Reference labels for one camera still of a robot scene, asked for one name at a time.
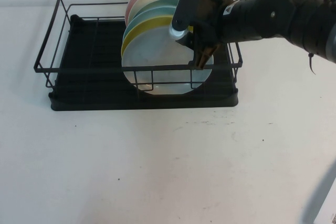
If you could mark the dark camera mount bracket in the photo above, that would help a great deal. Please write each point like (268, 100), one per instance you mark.
(208, 9)

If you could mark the pale blue plate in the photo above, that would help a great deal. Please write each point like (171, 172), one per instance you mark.
(157, 56)

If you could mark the black plastic drain tray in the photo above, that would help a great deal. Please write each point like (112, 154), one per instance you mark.
(105, 103)

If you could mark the teal green plate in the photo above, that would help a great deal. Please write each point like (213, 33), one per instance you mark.
(162, 3)

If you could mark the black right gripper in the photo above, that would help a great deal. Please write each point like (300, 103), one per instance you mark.
(236, 24)

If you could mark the light blue plate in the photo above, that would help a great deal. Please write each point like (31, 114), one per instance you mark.
(152, 12)

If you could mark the yellow plate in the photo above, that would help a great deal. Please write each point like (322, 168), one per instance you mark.
(147, 24)

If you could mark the blurry grey pole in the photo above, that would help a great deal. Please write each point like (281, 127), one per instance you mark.
(321, 195)

